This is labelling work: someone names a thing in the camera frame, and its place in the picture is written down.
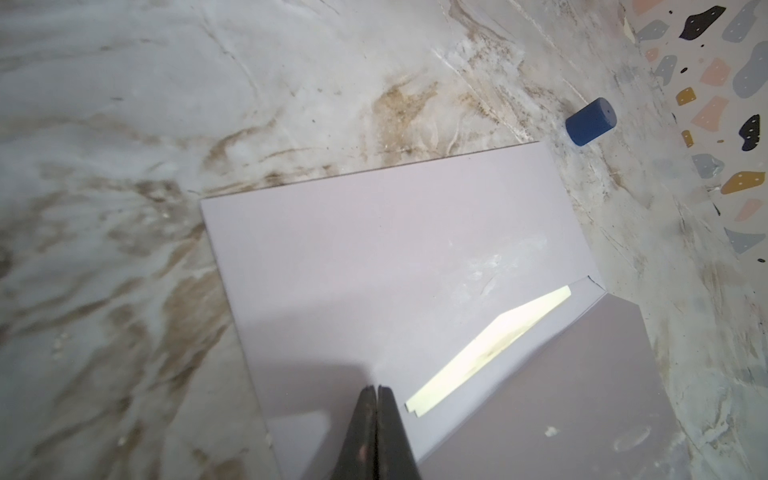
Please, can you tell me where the pale lilac envelope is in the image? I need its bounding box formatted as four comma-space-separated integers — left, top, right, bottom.
201, 143, 689, 479

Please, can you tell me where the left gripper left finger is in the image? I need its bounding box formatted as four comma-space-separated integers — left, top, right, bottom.
330, 386, 378, 480

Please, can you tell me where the beige decorated letter paper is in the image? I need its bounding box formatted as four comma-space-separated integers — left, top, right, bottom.
405, 286, 572, 417

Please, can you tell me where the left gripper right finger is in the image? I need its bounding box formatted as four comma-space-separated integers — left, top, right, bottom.
376, 386, 421, 480

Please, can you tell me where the blue glue stick cap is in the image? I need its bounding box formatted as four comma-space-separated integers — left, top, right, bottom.
565, 97, 617, 146

